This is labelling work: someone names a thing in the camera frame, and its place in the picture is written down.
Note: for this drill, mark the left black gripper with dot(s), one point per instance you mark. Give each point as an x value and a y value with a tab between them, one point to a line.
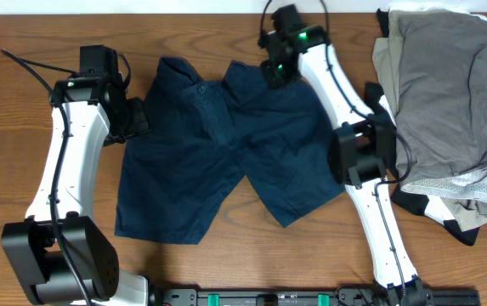
141	121

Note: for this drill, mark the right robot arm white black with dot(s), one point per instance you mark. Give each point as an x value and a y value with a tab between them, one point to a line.
363	136

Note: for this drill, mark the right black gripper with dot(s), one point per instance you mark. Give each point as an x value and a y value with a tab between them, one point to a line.
273	79

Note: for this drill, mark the white dotted garment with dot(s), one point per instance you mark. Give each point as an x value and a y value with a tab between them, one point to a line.
467	186

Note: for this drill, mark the navy blue shorts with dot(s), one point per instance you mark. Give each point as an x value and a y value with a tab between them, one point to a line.
206	136

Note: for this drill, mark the black mounting rail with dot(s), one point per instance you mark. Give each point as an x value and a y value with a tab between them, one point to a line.
343	296

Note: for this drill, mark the black white garment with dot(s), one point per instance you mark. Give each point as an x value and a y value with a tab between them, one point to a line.
422	205

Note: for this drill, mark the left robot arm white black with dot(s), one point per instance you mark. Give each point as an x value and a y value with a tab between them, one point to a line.
58	253

